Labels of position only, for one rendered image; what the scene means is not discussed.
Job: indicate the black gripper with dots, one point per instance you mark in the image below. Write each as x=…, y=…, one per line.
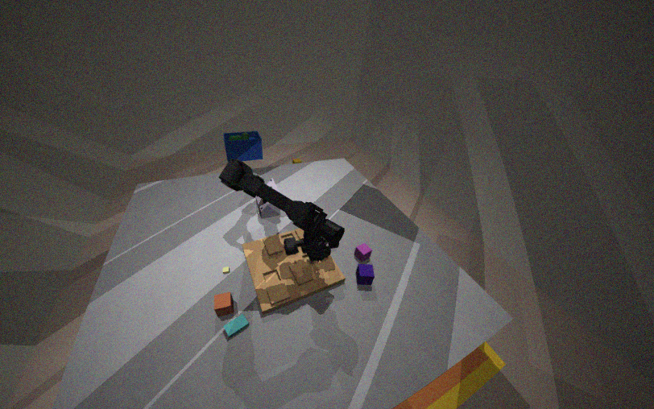
x=290, y=244

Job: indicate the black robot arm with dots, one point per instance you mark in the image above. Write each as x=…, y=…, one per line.
x=238, y=176

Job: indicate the teal rectangular block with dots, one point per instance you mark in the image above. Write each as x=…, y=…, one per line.
x=236, y=325

